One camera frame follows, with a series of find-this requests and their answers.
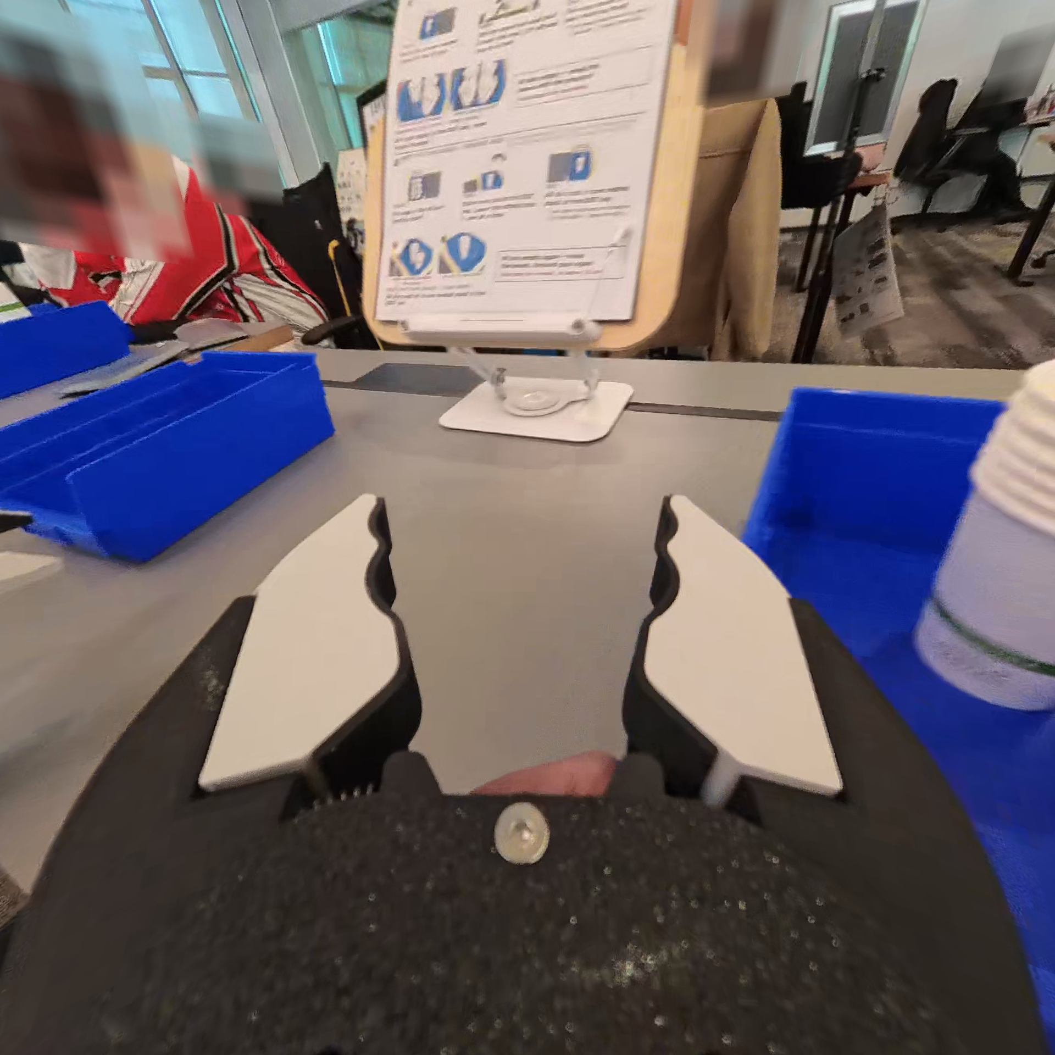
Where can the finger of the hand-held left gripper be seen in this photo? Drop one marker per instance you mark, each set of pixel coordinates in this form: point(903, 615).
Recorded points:
point(21, 569)
point(12, 522)

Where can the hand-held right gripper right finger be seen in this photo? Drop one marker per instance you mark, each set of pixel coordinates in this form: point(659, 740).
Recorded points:
point(742, 659)

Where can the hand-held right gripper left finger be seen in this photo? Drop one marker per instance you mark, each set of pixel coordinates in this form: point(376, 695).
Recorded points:
point(305, 659)

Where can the blue plastic bin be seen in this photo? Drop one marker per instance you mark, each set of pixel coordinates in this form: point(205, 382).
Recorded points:
point(857, 494)
point(206, 478)
point(58, 346)

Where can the stack of nested paper cups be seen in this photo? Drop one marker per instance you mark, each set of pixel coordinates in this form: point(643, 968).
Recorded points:
point(989, 577)

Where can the person's right hand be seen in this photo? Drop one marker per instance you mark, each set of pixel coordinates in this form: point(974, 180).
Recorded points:
point(560, 779)

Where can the grey pouch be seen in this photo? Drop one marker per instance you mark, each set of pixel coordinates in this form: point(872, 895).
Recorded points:
point(124, 371)
point(210, 334)

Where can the wood-edged table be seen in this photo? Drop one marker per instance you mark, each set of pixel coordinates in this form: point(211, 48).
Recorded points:
point(272, 334)

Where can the hanging printed paper sheet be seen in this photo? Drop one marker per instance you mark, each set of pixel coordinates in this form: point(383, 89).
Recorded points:
point(865, 272)

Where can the tan cloth cover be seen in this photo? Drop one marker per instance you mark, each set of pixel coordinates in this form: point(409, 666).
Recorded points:
point(742, 247)

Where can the printed instruction sheet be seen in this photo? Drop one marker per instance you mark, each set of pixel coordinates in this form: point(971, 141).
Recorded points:
point(527, 206)

